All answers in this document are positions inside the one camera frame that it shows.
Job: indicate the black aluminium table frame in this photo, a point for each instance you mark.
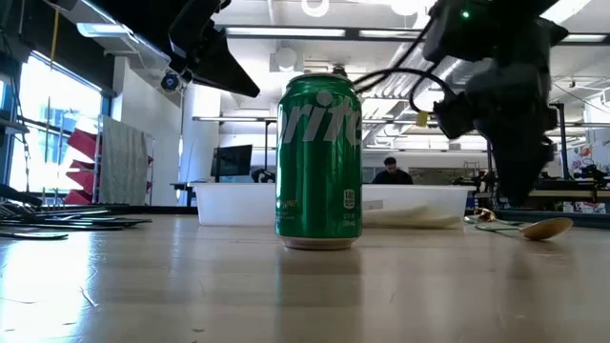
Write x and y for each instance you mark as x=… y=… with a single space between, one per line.
x=143 y=209

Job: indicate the black background robot arm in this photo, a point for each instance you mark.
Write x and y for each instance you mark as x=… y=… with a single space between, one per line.
x=262 y=176

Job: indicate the silver ceiling duct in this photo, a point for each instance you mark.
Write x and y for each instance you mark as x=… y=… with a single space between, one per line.
x=391 y=81

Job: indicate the grey hanging cloth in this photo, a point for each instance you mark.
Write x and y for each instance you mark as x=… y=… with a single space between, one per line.
x=124 y=162

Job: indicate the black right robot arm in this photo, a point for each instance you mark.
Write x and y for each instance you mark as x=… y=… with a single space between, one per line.
x=500 y=28

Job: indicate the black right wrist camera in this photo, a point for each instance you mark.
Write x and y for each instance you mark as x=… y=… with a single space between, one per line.
x=455 y=116

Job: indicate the white round ceiling fixture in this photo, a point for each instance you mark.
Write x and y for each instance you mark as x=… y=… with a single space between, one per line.
x=286 y=59

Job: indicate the background workbench with arms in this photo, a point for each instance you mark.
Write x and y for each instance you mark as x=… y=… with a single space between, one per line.
x=572 y=193

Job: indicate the dark background table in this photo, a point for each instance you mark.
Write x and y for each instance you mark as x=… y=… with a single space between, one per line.
x=183 y=187

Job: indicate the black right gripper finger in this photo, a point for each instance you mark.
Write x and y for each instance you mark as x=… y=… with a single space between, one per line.
x=522 y=167

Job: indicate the clear plastic organizer tray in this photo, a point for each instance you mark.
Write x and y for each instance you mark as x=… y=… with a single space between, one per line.
x=233 y=205

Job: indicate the person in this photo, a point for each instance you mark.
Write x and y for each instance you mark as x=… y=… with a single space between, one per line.
x=392 y=174

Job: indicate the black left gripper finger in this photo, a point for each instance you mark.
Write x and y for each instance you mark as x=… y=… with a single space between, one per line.
x=224 y=71

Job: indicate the black background monitor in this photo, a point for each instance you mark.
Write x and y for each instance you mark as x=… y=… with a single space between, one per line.
x=232 y=162

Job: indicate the black dome ceiling camera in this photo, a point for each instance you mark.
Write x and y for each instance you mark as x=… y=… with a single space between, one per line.
x=170 y=82

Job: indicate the red storage bin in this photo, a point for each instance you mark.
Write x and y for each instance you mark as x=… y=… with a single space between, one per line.
x=81 y=178
x=78 y=197
x=83 y=143

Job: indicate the long ceiling light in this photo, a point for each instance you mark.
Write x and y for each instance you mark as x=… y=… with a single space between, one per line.
x=107 y=29
x=381 y=34
x=286 y=32

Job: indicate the green Sprite can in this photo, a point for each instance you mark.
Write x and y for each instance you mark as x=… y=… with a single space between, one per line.
x=318 y=167

